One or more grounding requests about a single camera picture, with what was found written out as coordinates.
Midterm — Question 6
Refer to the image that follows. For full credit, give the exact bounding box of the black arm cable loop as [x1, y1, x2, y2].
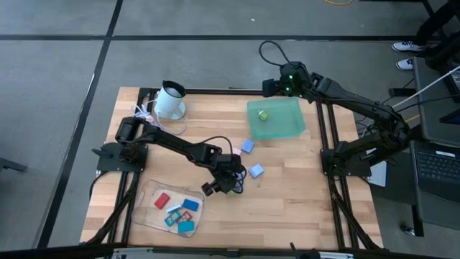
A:
[258, 40, 294, 68]

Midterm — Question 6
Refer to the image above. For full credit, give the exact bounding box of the white desk lamp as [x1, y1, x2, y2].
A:
[154, 80, 188, 121]

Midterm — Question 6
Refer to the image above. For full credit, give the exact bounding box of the black stand foot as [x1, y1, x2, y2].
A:
[0, 157, 29, 173]

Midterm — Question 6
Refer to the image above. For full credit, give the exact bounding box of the grey cart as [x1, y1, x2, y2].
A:
[412, 56, 460, 231]

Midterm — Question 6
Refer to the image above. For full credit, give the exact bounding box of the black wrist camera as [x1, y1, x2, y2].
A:
[201, 181, 219, 197]

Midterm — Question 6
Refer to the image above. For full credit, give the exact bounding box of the person's shoe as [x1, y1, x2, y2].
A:
[390, 40, 426, 53]
[395, 57, 415, 71]

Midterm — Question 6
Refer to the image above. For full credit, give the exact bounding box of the black laptop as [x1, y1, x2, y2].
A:
[409, 139, 460, 204]

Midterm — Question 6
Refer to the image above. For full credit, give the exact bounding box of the light blue block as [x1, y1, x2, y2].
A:
[248, 163, 265, 179]
[240, 138, 256, 155]

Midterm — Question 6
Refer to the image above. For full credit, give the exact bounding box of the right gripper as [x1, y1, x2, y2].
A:
[262, 61, 312, 98]

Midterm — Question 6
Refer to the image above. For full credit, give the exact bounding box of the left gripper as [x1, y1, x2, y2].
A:
[214, 160, 248, 196]

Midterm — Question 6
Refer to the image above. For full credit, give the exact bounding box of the white paper sheet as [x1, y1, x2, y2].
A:
[369, 160, 388, 188]

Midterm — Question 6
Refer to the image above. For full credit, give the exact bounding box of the white lamp cable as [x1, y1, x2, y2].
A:
[129, 99, 188, 136]

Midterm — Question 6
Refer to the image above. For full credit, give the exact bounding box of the teal digital clock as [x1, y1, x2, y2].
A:
[164, 209, 183, 227]
[177, 220, 196, 234]

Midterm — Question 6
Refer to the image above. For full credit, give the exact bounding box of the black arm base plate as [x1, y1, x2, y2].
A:
[320, 140, 373, 178]
[91, 142, 149, 173]

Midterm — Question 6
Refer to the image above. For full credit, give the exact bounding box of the person's leg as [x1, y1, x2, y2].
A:
[418, 32, 460, 71]
[415, 0, 460, 47]

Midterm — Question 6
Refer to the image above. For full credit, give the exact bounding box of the green translucent plastic bin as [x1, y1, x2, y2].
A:
[246, 96, 307, 141]

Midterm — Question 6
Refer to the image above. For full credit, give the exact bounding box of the clear plastic bin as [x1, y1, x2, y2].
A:
[132, 178, 206, 239]

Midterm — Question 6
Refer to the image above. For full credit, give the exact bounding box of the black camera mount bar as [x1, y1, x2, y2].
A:
[0, 242, 460, 259]

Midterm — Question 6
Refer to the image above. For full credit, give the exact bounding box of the black aluminium frame rail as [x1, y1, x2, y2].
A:
[138, 87, 267, 96]
[120, 88, 154, 244]
[106, 88, 144, 244]
[325, 102, 382, 250]
[314, 99, 346, 250]

